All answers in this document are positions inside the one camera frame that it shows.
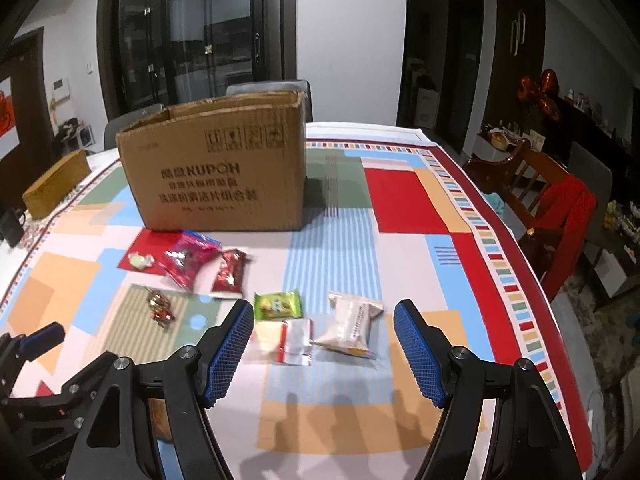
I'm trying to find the green small snack packet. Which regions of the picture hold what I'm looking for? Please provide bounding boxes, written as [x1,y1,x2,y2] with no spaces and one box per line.
[254,290,303,321]

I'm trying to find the clear packet yellow cake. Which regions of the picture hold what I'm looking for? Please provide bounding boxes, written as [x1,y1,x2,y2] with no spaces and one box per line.
[242,318,314,366]

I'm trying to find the dark red snack packet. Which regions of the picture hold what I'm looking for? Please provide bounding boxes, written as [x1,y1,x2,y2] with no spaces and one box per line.
[210,248,248,299]

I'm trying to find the gold candy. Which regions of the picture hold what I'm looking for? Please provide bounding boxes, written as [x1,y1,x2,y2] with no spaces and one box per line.
[146,288,175,328]

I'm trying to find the white pastry packet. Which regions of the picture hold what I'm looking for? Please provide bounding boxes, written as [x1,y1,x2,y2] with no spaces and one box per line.
[312,292,384,359]

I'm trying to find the pink transparent snack bag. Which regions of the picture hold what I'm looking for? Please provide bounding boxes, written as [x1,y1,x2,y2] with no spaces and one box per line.
[158,231,222,292]

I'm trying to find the colourful patchwork tablecloth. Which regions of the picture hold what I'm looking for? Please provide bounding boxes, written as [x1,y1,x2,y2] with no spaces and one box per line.
[1,122,593,479]

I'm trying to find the black small bag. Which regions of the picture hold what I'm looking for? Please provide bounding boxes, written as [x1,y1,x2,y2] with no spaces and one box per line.
[0,208,25,248]

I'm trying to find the woven yellow tissue box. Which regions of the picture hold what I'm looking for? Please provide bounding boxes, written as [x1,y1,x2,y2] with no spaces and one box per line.
[23,150,91,220]

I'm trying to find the brown cardboard box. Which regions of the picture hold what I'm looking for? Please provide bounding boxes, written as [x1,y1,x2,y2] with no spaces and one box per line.
[116,90,307,232]

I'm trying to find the red wooden chair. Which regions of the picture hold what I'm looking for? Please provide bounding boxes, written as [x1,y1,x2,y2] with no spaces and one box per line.
[463,140,597,300]

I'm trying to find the red fu door poster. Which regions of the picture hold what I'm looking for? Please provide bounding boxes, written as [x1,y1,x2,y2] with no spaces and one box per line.
[0,77,20,158]

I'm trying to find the grey dining chair left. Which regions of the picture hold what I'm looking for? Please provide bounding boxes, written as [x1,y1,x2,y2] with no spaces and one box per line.
[103,103,164,150]

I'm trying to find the grey dining chair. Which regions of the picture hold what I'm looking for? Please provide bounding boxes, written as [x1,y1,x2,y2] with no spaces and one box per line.
[226,79,314,122]
[103,103,164,150]

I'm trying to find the grey dining chair centre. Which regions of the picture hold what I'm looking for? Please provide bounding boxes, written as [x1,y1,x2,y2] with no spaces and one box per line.
[226,79,314,122]

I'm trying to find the red heart balloons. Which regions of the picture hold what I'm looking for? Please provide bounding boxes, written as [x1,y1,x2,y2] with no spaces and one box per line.
[518,68,560,122]

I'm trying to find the glass sliding door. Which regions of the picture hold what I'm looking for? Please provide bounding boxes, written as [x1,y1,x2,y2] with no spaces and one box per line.
[96,0,297,119]

